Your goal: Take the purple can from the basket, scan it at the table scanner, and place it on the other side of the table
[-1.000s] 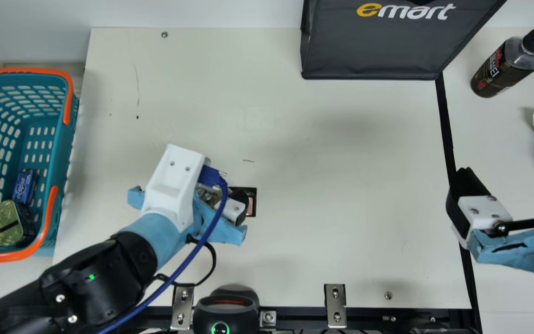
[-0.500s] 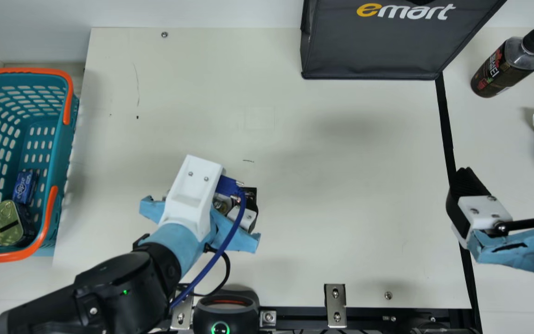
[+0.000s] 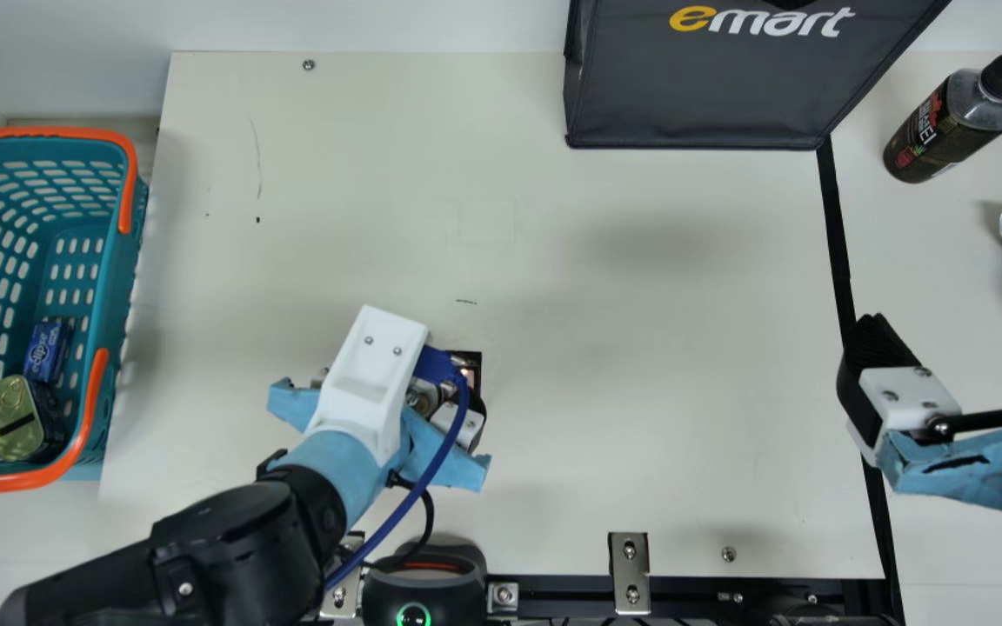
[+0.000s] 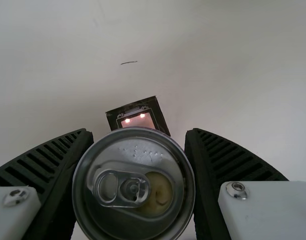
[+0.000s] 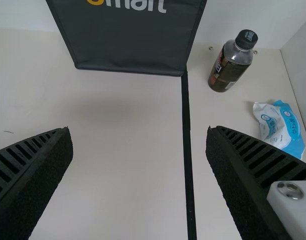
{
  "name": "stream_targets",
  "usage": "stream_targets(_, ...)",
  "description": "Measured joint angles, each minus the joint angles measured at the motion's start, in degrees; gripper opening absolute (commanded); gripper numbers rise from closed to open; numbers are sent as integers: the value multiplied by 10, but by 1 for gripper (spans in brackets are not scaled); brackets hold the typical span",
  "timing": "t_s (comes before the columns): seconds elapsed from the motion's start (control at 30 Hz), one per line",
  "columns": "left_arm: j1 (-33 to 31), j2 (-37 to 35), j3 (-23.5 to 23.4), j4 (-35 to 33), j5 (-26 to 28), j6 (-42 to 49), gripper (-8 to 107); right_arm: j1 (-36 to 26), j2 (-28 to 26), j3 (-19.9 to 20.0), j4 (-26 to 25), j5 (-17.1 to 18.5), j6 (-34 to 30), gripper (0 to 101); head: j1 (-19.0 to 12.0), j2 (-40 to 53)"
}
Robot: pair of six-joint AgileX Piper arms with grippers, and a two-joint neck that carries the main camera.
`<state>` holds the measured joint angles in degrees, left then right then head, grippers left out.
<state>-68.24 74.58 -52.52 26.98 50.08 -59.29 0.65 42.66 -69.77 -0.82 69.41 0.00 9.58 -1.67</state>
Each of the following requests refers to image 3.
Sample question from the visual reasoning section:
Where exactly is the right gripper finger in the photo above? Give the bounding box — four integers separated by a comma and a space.
836, 313, 961, 466

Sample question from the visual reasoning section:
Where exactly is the dark coffee bottle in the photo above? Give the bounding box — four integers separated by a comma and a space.
883, 53, 1002, 184

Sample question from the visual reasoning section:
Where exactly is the black strip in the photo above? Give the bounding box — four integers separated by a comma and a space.
816, 135, 906, 626

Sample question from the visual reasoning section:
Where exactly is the black cable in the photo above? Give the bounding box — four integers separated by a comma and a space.
386, 472, 437, 562

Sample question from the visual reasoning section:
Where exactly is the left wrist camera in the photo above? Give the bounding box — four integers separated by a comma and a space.
304, 304, 430, 466

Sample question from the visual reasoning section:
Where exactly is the black device with green light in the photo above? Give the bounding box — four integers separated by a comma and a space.
362, 552, 489, 626

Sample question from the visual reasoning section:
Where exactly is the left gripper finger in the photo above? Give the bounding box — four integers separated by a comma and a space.
430, 391, 489, 453

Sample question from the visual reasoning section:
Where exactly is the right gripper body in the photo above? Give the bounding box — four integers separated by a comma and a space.
879, 416, 1002, 531

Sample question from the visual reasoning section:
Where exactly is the gold rectangular tin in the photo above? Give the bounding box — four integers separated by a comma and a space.
0, 376, 67, 462

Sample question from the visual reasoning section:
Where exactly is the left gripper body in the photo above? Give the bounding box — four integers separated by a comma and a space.
266, 376, 493, 527

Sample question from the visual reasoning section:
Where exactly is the dark grey bag with straps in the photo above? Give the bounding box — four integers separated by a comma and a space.
564, 0, 952, 150

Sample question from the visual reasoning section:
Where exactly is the blue cable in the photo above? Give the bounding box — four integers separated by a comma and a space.
323, 345, 473, 594

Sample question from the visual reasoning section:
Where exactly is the small blue pack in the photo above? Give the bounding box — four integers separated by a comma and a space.
24, 320, 74, 385

